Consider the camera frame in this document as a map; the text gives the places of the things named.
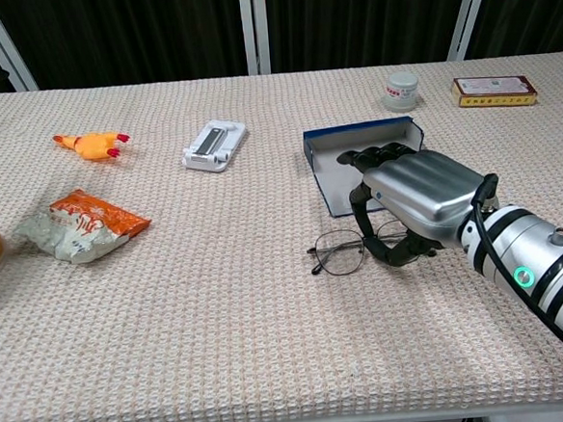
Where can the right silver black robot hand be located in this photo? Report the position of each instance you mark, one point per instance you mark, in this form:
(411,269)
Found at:
(420,187)

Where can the thin-framed eyeglasses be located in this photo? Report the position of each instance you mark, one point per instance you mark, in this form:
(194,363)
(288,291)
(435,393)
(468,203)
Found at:
(316,253)

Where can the flat red packet box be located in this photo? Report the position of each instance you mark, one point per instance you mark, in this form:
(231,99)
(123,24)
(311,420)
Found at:
(493,91)

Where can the small white lidded jar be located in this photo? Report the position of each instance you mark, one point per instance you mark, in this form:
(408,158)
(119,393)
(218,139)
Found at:
(401,91)

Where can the orange white snack bag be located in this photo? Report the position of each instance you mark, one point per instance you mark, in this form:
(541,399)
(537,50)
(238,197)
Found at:
(84,225)

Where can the yellow rubber chicken toy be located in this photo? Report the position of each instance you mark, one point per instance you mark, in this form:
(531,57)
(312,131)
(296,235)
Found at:
(93,144)

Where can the white phone stand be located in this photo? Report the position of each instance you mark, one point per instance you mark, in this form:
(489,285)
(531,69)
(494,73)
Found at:
(214,145)

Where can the black curtain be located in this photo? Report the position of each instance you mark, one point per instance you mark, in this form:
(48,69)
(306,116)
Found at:
(129,33)

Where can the beige waffle tablecloth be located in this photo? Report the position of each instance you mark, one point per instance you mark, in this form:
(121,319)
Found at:
(220,297)

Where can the upright white frame post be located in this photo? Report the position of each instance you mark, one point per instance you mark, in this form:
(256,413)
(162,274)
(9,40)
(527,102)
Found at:
(255,29)

